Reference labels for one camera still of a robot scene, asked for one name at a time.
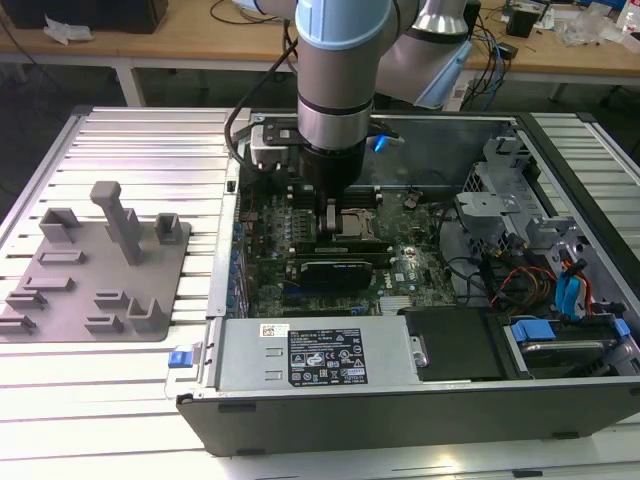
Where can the gray parts rack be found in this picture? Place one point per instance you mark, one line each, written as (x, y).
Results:
(100, 280)

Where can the crumpled white paper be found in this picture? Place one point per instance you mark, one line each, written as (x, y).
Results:
(67, 29)

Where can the blue case latch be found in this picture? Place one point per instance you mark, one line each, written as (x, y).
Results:
(180, 360)

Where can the small black speaker box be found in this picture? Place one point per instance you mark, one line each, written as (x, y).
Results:
(522, 22)

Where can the silver power supply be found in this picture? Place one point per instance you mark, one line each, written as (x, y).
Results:
(250, 360)

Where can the hard disk in blue carrier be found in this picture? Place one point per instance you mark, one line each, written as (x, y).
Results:
(560, 350)

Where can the open black PC case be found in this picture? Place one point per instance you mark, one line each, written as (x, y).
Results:
(400, 425)

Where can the black RAM slot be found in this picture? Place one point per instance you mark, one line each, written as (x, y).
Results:
(367, 202)
(367, 190)

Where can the small black flat device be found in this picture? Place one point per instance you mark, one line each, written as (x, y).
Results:
(508, 51)

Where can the round coin battery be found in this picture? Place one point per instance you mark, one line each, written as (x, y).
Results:
(410, 202)

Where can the black plastic shroud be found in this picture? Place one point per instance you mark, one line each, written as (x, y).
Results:
(455, 345)

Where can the clear plastic bags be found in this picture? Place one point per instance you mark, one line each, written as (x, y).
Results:
(590, 30)

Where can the green motherboard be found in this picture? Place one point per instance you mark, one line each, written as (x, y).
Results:
(420, 260)

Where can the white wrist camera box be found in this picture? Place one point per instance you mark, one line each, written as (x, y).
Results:
(270, 155)

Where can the gray metal drive cage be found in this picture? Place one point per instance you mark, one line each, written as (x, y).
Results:
(485, 205)

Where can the gray case release latch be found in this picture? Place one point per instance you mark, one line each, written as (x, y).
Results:
(242, 120)

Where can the wooden desk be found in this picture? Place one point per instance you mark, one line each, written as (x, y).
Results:
(175, 42)

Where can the silver CPU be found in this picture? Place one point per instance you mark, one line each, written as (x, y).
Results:
(354, 225)

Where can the CPU socket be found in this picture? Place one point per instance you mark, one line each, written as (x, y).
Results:
(367, 227)

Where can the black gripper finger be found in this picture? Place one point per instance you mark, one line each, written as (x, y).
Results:
(322, 217)

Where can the black graphics card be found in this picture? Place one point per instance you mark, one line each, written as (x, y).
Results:
(335, 275)

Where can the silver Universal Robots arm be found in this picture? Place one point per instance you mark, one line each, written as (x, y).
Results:
(335, 75)

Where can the large black box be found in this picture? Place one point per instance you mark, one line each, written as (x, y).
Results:
(85, 15)

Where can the silver chipset heatsink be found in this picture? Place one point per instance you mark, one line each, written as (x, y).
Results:
(415, 304)

